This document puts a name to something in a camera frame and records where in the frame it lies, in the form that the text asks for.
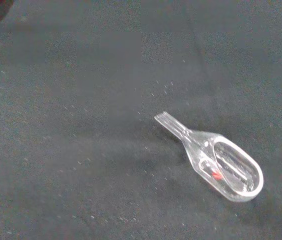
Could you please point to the black bench cloth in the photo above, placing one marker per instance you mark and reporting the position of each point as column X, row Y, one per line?
column 81, row 150

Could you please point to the clear glass weighing funnel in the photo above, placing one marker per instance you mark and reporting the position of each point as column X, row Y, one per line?
column 195, row 140

